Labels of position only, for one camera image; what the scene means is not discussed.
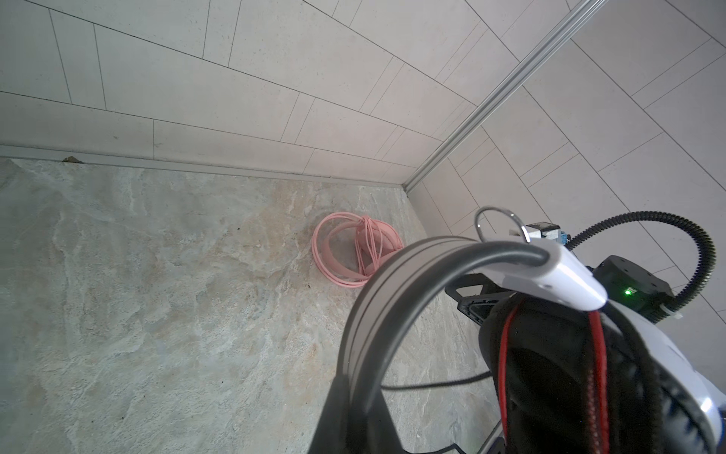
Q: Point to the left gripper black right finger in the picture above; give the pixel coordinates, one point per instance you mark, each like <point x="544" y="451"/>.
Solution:
<point x="381" y="434"/>

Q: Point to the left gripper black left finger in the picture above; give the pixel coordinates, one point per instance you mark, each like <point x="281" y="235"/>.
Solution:
<point x="330" y="436"/>

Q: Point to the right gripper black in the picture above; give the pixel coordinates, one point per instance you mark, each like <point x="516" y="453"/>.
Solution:
<point x="476" y="295"/>

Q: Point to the white black headphones with cable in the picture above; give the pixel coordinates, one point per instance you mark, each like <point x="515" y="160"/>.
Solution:
<point x="576" y="354"/>

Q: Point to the pink headphones with cable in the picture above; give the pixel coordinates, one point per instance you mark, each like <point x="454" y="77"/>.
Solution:
<point x="375" y="242"/>

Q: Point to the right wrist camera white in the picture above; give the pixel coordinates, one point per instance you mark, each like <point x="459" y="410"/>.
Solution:
<point x="548" y="230"/>

